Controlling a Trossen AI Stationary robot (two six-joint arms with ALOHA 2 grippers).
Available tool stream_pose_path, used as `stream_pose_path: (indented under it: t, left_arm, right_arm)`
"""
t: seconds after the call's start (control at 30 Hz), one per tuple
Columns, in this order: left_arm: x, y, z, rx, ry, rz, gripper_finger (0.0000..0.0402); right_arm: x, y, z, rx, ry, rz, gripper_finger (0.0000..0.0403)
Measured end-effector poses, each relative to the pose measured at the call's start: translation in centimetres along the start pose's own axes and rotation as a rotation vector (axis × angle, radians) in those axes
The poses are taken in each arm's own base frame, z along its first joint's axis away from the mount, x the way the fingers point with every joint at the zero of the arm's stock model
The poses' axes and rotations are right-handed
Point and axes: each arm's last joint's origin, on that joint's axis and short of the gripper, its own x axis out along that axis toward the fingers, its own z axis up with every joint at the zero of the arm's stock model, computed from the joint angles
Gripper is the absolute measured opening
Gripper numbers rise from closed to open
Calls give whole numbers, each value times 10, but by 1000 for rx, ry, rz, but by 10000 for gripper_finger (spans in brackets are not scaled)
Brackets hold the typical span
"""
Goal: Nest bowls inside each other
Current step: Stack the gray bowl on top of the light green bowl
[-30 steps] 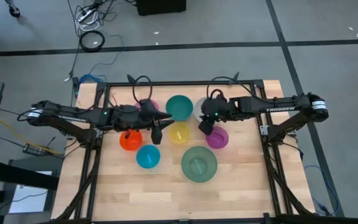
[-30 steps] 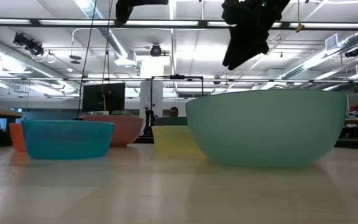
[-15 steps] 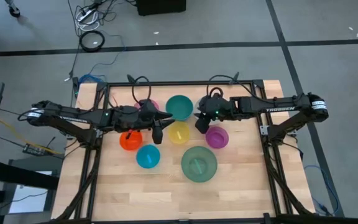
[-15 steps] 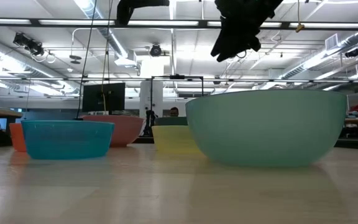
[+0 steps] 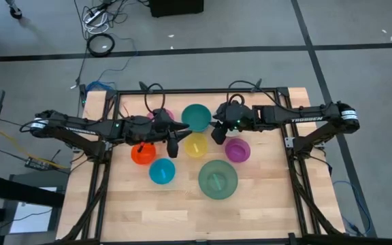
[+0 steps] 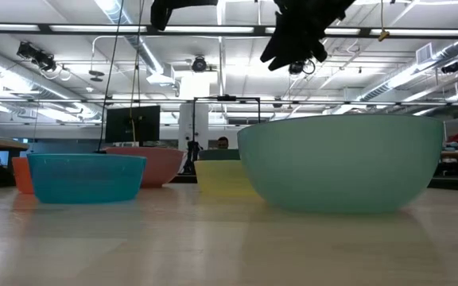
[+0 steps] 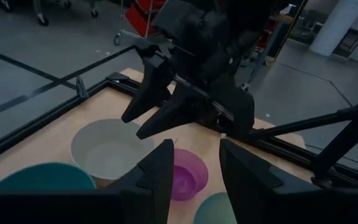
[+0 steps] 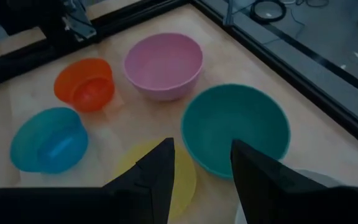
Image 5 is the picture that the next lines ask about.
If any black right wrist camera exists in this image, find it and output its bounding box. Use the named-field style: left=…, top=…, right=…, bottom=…
left=210, top=121, right=229, bottom=146

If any orange plastic bowl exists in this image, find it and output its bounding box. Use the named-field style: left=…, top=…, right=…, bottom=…
left=130, top=142, right=157, bottom=166

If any white power strip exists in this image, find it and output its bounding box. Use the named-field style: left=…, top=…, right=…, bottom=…
left=84, top=10, right=103, bottom=25

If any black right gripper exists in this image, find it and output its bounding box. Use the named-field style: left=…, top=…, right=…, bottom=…
left=208, top=101, right=255, bottom=133

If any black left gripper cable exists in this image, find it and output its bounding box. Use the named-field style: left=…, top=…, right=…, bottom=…
left=144, top=82, right=166, bottom=116

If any blue plastic bowl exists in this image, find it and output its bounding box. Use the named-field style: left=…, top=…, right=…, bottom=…
left=148, top=157, right=177, bottom=186

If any blue coiled cable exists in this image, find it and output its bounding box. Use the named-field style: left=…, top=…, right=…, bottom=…
left=86, top=80, right=116, bottom=93

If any black box on floor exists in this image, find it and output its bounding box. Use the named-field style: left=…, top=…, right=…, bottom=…
left=148, top=0, right=205, bottom=18

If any yellow cable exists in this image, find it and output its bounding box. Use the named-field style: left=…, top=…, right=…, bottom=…
left=0, top=130, right=68, bottom=170

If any purple plastic bowl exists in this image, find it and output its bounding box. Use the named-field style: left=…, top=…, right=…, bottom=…
left=224, top=137, right=252, bottom=164

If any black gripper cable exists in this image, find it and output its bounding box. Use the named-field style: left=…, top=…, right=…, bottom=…
left=144, top=82, right=166, bottom=116
left=226, top=80, right=287, bottom=110

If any large green plastic bowl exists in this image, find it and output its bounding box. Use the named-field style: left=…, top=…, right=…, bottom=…
left=197, top=159, right=240, bottom=201

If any long blue cable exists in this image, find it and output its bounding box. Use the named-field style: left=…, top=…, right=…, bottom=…
left=331, top=179, right=373, bottom=236

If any yellow plastic bowl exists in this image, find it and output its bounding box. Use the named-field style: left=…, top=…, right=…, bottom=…
left=184, top=132, right=209, bottom=159

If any small black electronics box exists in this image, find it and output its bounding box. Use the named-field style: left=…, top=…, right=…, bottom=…
left=24, top=157, right=51, bottom=172

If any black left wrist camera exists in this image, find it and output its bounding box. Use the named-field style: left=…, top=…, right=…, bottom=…
left=166, top=135, right=180, bottom=159

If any black aluminium table frame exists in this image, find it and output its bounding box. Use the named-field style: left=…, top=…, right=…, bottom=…
left=58, top=78, right=347, bottom=245

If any white coiled cable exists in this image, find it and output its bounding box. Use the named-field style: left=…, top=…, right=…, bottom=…
left=81, top=12, right=110, bottom=35

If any teal plastic bowl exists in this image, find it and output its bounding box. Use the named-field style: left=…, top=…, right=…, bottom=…
left=181, top=103, right=213, bottom=133

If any black side table beam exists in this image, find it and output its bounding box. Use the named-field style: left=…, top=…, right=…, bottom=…
left=0, top=173, right=65, bottom=209

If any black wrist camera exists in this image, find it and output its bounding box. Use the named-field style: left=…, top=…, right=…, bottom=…
left=166, top=135, right=180, bottom=159
left=210, top=121, right=229, bottom=146

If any black chair caster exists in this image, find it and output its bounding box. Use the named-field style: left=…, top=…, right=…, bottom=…
left=5, top=0, right=24, bottom=20

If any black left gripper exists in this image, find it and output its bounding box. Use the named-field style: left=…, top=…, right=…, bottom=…
left=133, top=108, right=193, bottom=144

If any black coiled cable ring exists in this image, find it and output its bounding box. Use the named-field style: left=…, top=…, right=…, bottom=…
left=86, top=33, right=116, bottom=58

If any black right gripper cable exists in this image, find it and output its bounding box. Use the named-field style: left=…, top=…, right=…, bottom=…
left=226, top=80, right=287, bottom=110

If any pink plastic bowl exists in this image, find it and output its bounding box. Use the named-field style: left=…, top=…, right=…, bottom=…
left=146, top=108, right=176, bottom=121

